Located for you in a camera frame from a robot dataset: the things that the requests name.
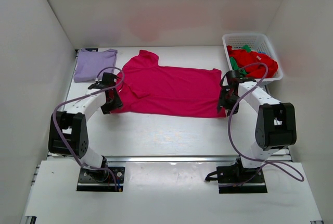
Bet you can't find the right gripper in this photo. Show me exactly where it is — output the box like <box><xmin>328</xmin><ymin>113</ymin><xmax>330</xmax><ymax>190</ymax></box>
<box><xmin>217</xmin><ymin>89</ymin><xmax>240</xmax><ymax>116</ymax></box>

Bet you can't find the pink t-shirt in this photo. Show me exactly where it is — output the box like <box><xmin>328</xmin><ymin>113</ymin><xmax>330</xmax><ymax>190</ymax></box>
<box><xmin>113</xmin><ymin>50</ymin><xmax>226</xmax><ymax>118</ymax></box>

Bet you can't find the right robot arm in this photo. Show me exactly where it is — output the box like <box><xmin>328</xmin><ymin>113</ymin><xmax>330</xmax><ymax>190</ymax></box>
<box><xmin>205</xmin><ymin>70</ymin><xmax>297</xmax><ymax>187</ymax></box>

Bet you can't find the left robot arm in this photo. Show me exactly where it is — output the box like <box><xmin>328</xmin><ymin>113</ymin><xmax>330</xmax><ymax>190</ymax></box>
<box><xmin>48</xmin><ymin>72</ymin><xmax>123</xmax><ymax>182</ymax></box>

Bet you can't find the green cloth in basket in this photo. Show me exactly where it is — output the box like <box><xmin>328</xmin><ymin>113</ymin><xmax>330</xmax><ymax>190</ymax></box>
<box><xmin>227</xmin><ymin>45</ymin><xmax>252</xmax><ymax>76</ymax></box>

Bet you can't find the red cloth in basket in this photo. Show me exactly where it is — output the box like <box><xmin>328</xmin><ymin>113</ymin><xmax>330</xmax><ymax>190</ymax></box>
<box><xmin>240</xmin><ymin>45</ymin><xmax>278</xmax><ymax>79</ymax></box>

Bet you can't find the folded lilac t-shirt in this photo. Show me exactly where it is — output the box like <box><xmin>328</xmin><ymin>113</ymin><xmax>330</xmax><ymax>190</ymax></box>
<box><xmin>73</xmin><ymin>49</ymin><xmax>118</xmax><ymax>83</ymax></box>

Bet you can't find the white plastic basket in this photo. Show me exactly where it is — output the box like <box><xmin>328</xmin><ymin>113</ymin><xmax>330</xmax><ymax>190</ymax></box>
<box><xmin>222</xmin><ymin>33</ymin><xmax>283</xmax><ymax>84</ymax></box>

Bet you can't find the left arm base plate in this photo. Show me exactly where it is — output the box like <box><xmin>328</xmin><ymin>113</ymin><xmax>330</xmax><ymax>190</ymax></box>
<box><xmin>76</xmin><ymin>166</ymin><xmax>125</xmax><ymax>192</ymax></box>

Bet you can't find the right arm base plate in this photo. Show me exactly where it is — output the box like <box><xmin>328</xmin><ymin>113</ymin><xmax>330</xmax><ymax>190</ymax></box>
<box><xmin>204</xmin><ymin>164</ymin><xmax>267</xmax><ymax>194</ymax></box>

